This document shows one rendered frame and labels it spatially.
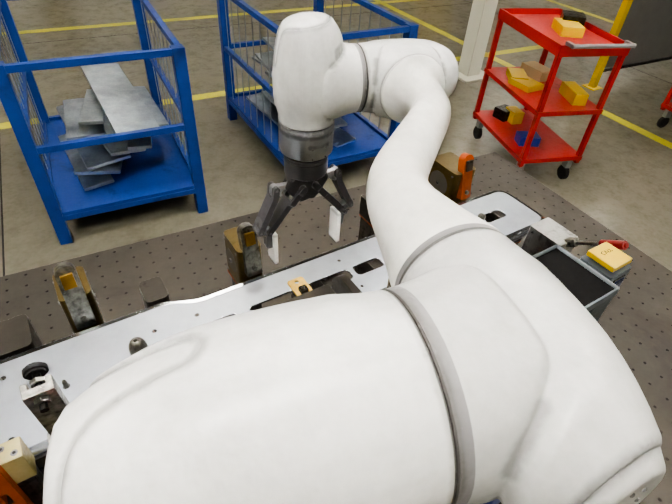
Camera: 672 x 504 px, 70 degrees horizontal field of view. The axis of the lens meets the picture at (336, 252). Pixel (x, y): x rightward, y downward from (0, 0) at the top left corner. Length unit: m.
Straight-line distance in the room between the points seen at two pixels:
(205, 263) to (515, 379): 1.37
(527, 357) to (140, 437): 0.19
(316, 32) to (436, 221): 0.41
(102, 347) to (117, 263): 0.66
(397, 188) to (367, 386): 0.24
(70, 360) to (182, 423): 0.79
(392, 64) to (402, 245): 0.42
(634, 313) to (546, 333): 1.44
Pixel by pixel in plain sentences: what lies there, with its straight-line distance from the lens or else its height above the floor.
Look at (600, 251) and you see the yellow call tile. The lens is 1.07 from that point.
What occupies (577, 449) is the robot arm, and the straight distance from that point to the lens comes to 0.27.
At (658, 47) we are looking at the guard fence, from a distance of 6.24.
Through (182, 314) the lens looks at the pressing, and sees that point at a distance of 1.02.
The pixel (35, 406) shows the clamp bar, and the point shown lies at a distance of 0.71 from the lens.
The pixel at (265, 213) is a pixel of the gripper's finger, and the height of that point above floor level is 1.24.
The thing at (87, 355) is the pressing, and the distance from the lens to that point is 1.01.
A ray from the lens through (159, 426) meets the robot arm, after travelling 0.24.
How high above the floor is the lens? 1.74
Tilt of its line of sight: 41 degrees down
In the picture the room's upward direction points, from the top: 4 degrees clockwise
